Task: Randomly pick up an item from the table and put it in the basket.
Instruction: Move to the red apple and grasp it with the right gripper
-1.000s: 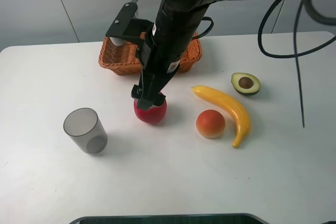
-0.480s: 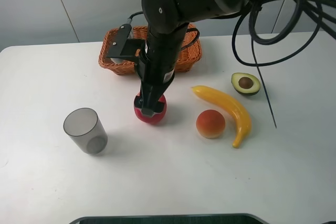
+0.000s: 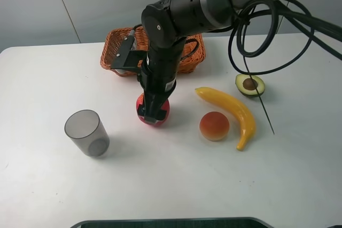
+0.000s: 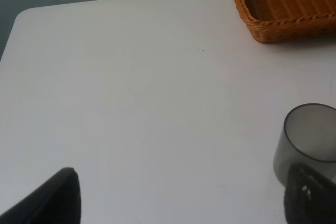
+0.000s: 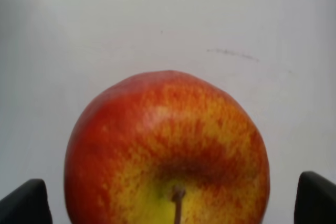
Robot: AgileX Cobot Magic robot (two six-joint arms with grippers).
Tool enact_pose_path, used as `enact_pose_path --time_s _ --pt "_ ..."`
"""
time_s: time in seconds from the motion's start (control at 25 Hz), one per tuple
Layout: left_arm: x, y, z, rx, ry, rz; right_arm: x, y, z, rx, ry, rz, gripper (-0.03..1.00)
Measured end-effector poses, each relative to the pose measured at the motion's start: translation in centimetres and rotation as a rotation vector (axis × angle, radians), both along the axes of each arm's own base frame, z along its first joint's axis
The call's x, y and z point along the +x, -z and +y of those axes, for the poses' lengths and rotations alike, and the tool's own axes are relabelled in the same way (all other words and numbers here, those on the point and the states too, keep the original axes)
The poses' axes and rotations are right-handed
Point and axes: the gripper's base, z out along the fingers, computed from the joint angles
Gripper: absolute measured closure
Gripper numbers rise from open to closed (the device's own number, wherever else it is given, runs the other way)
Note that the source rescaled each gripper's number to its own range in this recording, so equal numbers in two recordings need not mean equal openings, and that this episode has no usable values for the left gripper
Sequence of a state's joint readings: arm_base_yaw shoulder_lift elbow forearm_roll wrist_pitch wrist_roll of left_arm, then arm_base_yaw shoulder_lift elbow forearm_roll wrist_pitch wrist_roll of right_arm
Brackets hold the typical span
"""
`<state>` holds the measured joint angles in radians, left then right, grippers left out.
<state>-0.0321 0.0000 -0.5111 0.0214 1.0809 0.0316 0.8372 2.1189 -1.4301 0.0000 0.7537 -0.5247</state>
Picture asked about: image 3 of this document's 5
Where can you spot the black silver Piper robot arm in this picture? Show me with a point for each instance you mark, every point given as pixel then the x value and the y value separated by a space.
pixel 168 23

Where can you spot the grey translucent plastic cup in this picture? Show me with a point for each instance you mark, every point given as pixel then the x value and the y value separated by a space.
pixel 85 129

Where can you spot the dark monitor edge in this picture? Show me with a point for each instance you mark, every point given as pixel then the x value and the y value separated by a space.
pixel 180 222

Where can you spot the yellow banana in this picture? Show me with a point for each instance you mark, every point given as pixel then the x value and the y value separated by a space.
pixel 235 107

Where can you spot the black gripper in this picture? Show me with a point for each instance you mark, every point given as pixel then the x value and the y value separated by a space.
pixel 158 79

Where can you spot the red apple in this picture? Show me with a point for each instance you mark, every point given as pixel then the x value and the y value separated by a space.
pixel 165 107

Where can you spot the orange peach fruit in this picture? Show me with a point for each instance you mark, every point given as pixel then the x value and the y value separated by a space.
pixel 214 126

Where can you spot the halved avocado with pit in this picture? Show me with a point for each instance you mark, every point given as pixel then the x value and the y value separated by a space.
pixel 250 86

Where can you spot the brown wicker basket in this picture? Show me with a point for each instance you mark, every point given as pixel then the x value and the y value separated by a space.
pixel 193 53

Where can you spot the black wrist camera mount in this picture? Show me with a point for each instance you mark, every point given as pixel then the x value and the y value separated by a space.
pixel 128 56

